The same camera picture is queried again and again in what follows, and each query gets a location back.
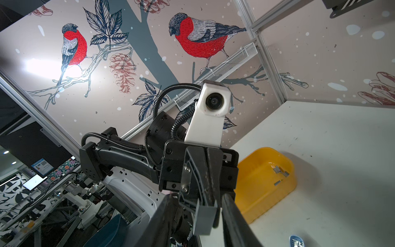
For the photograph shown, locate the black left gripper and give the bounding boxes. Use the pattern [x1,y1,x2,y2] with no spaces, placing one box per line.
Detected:
[134,140,262,247]

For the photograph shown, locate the yellow plastic tray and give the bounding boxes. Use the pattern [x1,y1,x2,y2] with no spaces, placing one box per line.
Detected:
[235,147,297,224]

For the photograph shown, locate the staple strips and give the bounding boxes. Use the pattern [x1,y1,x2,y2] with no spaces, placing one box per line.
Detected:
[273,166,290,186]

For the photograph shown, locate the blue mini stapler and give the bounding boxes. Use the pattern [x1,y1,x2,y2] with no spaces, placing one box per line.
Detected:
[289,235,305,247]

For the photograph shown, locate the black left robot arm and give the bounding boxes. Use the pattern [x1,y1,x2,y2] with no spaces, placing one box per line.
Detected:
[80,81,239,247]

